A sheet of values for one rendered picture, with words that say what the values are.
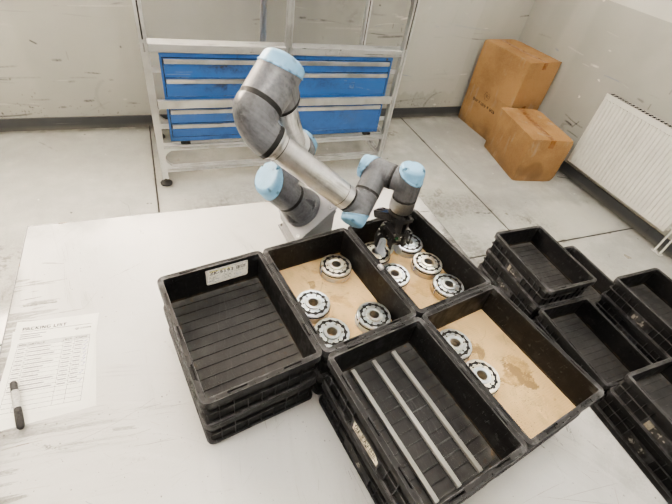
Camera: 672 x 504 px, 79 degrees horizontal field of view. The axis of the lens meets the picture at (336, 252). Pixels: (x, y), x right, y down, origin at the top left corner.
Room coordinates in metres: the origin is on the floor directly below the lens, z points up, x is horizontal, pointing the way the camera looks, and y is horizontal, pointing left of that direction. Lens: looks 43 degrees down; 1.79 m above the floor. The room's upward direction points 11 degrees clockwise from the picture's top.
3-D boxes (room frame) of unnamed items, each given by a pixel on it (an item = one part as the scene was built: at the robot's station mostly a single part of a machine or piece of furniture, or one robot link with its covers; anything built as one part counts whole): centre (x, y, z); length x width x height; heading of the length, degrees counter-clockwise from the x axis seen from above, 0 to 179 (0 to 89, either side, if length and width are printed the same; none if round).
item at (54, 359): (0.52, 0.71, 0.70); 0.33 x 0.23 x 0.01; 28
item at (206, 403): (0.63, 0.22, 0.92); 0.40 x 0.30 x 0.02; 38
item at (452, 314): (0.68, -0.50, 0.87); 0.40 x 0.30 x 0.11; 38
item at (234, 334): (0.63, 0.22, 0.87); 0.40 x 0.30 x 0.11; 38
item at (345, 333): (0.68, -0.03, 0.86); 0.10 x 0.10 x 0.01
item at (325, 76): (2.88, 0.19, 0.60); 0.72 x 0.03 x 0.56; 118
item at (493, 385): (0.64, -0.45, 0.86); 0.10 x 0.10 x 0.01
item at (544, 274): (1.55, -0.98, 0.37); 0.40 x 0.30 x 0.45; 28
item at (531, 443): (0.68, -0.50, 0.92); 0.40 x 0.30 x 0.02; 38
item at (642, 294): (1.38, -1.52, 0.37); 0.40 x 0.30 x 0.45; 28
